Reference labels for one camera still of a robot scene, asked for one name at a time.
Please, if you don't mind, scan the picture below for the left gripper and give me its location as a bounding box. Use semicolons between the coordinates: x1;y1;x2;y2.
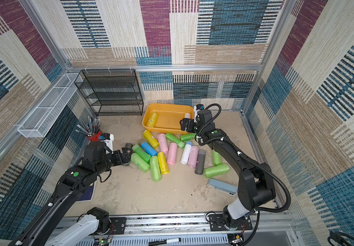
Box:
95;147;134;177

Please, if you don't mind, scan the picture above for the large light green roll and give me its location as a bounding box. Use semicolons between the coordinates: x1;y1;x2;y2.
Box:
130;153;150;173

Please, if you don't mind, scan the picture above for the yellow trash bag roll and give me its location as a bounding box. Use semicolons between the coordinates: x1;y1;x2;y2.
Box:
146;112;158;128

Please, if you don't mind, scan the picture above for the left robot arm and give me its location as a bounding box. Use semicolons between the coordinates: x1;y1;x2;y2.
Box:
9;141;133;246

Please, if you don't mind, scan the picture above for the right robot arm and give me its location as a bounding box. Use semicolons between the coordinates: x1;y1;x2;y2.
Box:
180;104;291;230

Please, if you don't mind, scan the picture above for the small dark grey roll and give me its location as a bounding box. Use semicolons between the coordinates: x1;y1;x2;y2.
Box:
123;143;133;167

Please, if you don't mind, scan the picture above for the green roll with red label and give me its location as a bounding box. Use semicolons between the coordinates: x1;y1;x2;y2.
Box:
180;133;196;142

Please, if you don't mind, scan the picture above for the green roll with label left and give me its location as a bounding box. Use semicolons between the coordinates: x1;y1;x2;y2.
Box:
132;144;151;164

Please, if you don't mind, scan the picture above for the short green roll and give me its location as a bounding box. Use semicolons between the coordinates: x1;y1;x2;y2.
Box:
165;132;185;149

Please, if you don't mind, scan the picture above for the yellow plastic storage box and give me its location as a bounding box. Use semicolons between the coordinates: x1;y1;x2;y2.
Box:
142;103;194;134

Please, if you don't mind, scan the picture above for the blue trash bag roll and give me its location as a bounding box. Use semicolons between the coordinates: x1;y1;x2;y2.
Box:
140;141;158;156

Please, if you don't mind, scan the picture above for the upper pink roll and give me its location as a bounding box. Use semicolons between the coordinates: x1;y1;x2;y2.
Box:
158;133;168;154

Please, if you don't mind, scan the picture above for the lower light green roll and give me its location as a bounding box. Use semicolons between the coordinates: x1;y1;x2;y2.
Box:
149;155;162;181

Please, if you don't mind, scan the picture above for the yellow roll near box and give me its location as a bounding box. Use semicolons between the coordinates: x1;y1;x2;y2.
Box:
142;130;160;149

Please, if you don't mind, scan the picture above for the white roll with blue band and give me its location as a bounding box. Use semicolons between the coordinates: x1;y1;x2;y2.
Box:
181;141;192;165

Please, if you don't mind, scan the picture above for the pink roll beside grey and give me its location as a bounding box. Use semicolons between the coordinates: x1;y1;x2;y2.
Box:
187;146;199;168

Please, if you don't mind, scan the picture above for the grey trash bag roll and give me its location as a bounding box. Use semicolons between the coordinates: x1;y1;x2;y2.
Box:
195;150;206;175

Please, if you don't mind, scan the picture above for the middle pink roll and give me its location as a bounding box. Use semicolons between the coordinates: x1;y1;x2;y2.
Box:
167;142;178;165

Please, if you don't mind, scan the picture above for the lower yellow roll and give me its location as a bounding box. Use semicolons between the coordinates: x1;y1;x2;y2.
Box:
157;152;169;175

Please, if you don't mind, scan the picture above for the plain light green roll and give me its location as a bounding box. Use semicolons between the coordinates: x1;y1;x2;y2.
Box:
212;150;222;166

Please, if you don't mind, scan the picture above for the lying fat green roll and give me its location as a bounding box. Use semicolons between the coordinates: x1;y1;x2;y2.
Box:
204;164;230;178

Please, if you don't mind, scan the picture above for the red pen cup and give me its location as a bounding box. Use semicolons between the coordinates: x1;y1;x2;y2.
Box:
87;130;103;142

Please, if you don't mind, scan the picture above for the dark blue booklet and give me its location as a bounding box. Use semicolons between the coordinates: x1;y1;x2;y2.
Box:
77;182;96;202

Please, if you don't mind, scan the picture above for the black mesh shelf rack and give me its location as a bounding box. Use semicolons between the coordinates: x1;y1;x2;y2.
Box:
75;69;144;116

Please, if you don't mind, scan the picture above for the grey blue stapler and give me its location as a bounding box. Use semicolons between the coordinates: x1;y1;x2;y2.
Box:
207;179;237;197

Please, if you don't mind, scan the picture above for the black marker pen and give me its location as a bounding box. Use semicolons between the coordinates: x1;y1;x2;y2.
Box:
148;237;182;246

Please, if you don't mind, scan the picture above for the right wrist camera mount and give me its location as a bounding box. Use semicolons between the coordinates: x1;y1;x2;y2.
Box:
194;104;212;128

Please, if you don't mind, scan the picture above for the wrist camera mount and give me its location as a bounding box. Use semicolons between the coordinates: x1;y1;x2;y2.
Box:
100;133;114;152
194;104;212;128

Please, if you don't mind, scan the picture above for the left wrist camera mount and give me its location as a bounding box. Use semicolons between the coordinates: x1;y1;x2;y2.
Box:
100;133;114;152

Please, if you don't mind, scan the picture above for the white wire wall basket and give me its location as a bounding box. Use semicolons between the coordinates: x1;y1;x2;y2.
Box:
18;73;78;138

